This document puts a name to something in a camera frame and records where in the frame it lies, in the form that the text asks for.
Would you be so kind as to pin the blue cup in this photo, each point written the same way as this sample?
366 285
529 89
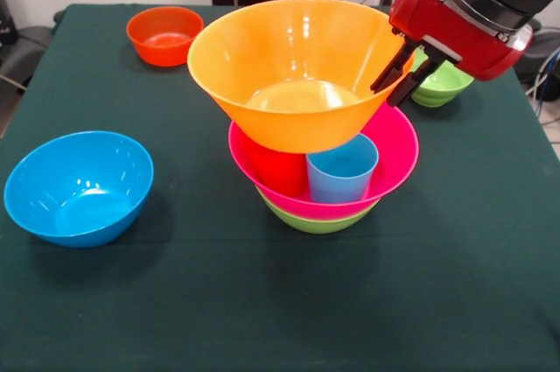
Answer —
341 175

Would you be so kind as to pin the large pink bowl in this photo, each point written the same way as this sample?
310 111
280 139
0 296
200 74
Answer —
394 149

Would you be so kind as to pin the large blue bowl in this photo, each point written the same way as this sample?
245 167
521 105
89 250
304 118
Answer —
79 188

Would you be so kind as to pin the dark green tablecloth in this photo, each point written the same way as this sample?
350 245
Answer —
197 302

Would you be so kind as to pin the small red-orange bowl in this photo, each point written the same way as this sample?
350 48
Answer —
162 26

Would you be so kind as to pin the large orange bowl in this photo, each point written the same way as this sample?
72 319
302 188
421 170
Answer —
284 39

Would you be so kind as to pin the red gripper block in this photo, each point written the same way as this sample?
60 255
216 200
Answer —
455 30

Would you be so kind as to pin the small green bowl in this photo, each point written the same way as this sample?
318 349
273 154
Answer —
444 87

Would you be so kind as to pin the red cup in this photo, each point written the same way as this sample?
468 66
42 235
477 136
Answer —
280 170

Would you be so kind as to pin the large green bowl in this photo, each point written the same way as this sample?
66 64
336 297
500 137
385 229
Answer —
319 225

